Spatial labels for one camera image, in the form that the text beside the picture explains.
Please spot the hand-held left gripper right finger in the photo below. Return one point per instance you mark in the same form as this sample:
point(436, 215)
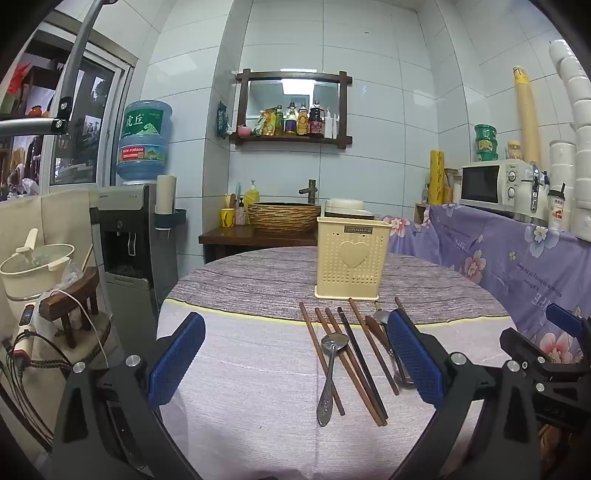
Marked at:
point(415, 360)

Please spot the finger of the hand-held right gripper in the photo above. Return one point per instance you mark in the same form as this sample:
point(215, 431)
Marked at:
point(565, 321)
point(524, 348)

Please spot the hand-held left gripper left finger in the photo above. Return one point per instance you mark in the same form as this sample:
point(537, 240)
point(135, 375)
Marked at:
point(178, 357)

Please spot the black chopstick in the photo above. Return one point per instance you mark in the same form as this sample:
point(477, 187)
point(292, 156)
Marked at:
point(400, 305)
point(358, 350)

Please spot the cream plastic utensil holder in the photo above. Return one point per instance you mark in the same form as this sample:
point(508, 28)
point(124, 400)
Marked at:
point(348, 256)

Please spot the small metal spoon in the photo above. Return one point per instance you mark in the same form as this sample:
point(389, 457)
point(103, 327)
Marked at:
point(382, 316)

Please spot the large metal spoon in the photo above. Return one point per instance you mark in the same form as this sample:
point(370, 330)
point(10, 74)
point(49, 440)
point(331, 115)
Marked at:
point(333, 344)

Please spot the purple floral cloth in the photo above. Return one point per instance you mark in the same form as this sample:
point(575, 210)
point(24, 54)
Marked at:
point(485, 258)

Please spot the striped purple tablecloth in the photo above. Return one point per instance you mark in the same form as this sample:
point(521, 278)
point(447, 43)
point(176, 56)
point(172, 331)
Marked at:
point(258, 286)

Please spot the labelled drink cup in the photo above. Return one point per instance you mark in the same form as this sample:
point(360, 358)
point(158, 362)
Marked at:
point(556, 210)

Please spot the grey water dispenser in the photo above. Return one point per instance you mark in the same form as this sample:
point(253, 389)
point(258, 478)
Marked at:
point(134, 249)

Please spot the small dark wooden stool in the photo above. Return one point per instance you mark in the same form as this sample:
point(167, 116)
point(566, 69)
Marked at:
point(69, 300)

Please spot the dark wooden counter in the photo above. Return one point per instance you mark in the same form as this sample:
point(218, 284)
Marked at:
point(240, 237)

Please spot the dark blue cup holder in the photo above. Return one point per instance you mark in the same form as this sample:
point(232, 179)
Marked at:
point(171, 219)

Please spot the yellow cup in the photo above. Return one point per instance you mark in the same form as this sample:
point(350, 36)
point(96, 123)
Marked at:
point(227, 218)

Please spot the white microwave oven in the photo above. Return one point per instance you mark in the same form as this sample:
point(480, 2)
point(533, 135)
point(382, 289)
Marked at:
point(489, 184)

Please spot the white handheld device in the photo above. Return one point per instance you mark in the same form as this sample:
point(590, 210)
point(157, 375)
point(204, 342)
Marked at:
point(25, 323)

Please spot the floral soap dispenser bottle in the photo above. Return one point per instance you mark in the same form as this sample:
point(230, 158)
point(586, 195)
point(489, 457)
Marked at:
point(240, 214)

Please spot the white paper cup tube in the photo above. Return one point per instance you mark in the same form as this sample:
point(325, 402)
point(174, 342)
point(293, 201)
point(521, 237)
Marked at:
point(166, 194)

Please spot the cream cooking pot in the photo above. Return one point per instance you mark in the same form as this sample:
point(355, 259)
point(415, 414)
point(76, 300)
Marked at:
point(32, 277)

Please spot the white brown rice cooker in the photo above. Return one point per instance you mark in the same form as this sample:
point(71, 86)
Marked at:
point(348, 207)

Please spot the woven pattern wash basin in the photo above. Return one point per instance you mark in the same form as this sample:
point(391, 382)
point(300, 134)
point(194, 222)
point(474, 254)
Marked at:
point(284, 219)

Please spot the tan lid jar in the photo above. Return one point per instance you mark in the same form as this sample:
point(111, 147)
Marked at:
point(514, 151)

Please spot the yellow dish soap bottle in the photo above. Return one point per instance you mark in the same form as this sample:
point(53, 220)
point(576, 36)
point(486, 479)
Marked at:
point(251, 194)

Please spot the stack of white cups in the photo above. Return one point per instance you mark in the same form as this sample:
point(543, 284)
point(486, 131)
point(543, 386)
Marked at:
point(577, 138)

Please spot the yellow paper roll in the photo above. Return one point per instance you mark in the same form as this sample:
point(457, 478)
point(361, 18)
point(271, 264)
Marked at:
point(437, 177)

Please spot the stack of green noodle bowls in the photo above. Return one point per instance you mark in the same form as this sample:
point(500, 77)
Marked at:
point(485, 143)

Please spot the bronze faucet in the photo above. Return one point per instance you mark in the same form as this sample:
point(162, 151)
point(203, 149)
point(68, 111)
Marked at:
point(310, 189)

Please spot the tall stack yellow paper cups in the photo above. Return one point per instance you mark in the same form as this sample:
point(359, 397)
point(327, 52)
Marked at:
point(526, 115)

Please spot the blue water bottle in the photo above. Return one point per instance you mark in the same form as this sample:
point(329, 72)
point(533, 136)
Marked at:
point(144, 138)

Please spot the pink round ornament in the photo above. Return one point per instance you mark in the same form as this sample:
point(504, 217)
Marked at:
point(243, 131)

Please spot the green hanging packet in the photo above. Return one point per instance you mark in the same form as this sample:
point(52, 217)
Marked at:
point(223, 120)

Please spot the wooden framed mirror shelf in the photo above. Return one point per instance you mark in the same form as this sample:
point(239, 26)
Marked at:
point(293, 141)

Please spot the slim white bottle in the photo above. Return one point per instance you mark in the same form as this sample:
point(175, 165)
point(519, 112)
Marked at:
point(334, 127)

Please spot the yellow green seasoning packet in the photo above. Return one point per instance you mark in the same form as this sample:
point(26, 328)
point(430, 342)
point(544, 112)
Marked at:
point(261, 123)

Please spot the white pump bottle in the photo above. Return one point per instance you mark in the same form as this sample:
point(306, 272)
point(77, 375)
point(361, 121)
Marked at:
point(328, 124)

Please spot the aluminium framed window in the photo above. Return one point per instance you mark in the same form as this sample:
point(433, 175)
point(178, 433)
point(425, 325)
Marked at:
point(106, 115)

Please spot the yellow oil bottle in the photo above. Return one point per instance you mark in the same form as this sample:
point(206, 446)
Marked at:
point(276, 122)

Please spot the dark soy sauce bottle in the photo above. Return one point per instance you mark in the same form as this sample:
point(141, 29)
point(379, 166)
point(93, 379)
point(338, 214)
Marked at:
point(316, 121)

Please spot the purple label sauce bottle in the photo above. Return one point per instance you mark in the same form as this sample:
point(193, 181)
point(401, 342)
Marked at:
point(291, 121)

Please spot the orange label sauce bottle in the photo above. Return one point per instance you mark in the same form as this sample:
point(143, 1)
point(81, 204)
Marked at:
point(302, 122)

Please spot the silver metal pole frame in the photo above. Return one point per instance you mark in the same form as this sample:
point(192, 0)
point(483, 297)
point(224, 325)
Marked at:
point(78, 60)

